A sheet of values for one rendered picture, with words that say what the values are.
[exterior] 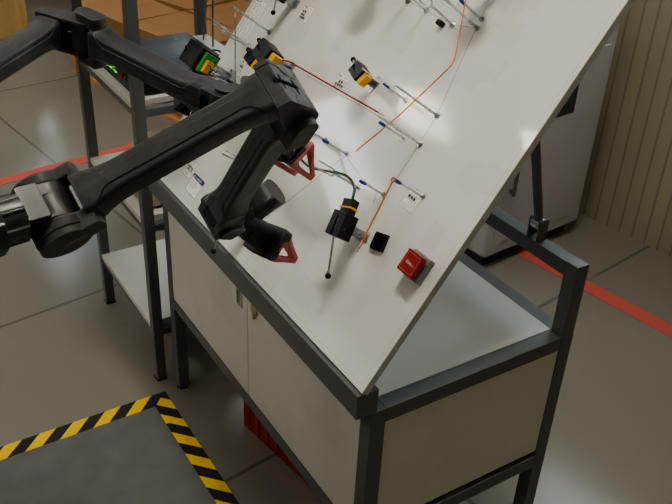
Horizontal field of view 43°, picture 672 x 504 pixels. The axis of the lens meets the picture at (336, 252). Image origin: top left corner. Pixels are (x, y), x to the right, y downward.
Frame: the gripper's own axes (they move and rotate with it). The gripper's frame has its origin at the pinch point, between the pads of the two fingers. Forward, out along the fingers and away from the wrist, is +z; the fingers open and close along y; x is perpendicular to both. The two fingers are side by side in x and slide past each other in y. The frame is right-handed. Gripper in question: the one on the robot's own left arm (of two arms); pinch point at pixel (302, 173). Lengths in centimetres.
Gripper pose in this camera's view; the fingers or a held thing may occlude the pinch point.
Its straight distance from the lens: 174.4
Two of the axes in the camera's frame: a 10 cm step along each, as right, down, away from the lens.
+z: 4.3, 6.7, 6.0
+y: -6.4, -2.4, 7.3
